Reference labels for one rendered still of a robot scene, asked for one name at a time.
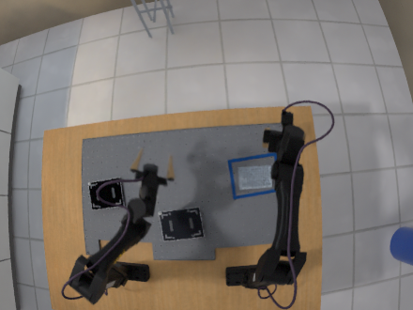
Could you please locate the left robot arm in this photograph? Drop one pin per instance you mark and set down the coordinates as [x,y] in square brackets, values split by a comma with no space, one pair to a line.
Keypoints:
[104,261]

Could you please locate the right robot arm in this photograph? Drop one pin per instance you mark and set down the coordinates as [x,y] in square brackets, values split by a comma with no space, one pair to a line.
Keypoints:
[269,269]

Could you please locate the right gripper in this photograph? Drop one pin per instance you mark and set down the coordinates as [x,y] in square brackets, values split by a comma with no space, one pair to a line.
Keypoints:
[272,140]

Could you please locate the blue tape outline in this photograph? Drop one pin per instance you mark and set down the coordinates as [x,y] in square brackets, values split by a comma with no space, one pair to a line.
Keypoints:
[232,177]

